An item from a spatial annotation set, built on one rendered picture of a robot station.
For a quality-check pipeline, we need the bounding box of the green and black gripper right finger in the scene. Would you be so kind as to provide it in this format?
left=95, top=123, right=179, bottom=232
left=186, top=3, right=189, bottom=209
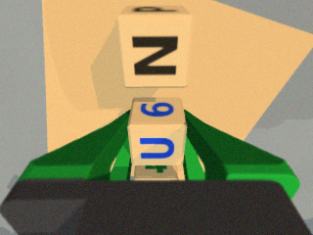
left=183, top=110, right=300, bottom=199

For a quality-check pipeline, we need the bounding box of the orange square mat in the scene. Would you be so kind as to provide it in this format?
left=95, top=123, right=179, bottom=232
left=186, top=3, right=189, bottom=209
left=42, top=0, right=313, bottom=153

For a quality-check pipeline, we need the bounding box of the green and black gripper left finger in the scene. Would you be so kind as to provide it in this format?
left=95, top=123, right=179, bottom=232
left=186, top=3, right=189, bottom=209
left=15, top=110, right=132, bottom=184

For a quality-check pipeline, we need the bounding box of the beige letter block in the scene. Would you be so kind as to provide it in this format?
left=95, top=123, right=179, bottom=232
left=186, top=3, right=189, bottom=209
left=115, top=5, right=195, bottom=88
left=133, top=165, right=179, bottom=180
left=127, top=97, right=187, bottom=165

